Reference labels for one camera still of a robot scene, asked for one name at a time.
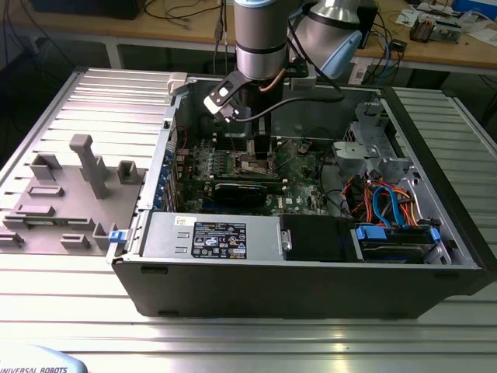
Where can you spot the metal locking lever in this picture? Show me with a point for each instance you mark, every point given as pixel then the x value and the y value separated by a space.
pixel 233 144

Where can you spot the silver CPU chip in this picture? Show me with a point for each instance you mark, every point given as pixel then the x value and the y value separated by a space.
pixel 252 165

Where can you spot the black RAM slot white clips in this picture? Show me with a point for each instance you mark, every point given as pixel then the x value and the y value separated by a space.
pixel 244 142
pixel 244 136

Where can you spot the CPU socket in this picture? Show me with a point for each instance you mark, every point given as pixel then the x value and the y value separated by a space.
pixel 236 161

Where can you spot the blue slot clip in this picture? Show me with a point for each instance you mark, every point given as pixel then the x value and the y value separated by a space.
pixel 168 156
pixel 159 196
pixel 165 171
pixel 162 182

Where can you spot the CPU cooler heatsink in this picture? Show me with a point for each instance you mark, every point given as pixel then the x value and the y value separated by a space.
pixel 421 30

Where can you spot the green motherboard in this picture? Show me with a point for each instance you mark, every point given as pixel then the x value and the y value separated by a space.
pixel 303 182

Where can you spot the black graphics card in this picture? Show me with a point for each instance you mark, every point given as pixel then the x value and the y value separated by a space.
pixel 240 194

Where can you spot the silver metal drive cage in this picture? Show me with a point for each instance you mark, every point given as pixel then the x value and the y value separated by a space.
pixel 351 153

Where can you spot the grey plastic case latch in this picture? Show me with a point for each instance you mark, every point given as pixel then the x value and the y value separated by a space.
pixel 176 81

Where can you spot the black label sticker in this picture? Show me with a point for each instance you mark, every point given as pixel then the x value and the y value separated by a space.
pixel 219 241

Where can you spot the small white sticker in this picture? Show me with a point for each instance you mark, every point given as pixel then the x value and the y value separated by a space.
pixel 181 220

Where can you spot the grey power supply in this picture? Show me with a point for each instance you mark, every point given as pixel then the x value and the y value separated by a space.
pixel 167 237

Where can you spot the black computer box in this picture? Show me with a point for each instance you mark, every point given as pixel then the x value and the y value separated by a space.
pixel 369 23

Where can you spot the hard disk in blue carrier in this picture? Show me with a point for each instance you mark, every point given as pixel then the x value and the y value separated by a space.
pixel 370 233

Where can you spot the small black box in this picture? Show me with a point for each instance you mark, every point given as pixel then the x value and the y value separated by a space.
pixel 398 44

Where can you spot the black PC case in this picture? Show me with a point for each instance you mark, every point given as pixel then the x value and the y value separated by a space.
pixel 272 291

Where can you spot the wooden desk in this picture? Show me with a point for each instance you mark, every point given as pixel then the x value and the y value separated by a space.
pixel 116 29

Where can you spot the blue plastic case latch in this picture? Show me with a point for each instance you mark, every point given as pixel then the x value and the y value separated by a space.
pixel 117 237

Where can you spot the white printed paper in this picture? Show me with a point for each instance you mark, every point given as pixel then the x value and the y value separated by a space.
pixel 407 17

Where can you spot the grey parts rack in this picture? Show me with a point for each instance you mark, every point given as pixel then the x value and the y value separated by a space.
pixel 77 210

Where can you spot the grey metal device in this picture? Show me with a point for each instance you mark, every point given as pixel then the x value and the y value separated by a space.
pixel 446 33

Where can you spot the black monitor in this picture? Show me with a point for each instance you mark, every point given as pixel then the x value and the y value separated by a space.
pixel 77 8

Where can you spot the green RAM stick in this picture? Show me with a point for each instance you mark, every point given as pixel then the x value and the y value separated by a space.
pixel 42 222

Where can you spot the blue box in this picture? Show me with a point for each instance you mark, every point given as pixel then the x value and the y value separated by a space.
pixel 473 4

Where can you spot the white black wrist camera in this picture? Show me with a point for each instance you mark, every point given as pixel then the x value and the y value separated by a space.
pixel 221 97

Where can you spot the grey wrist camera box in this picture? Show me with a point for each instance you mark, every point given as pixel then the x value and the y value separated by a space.
pixel 303 82

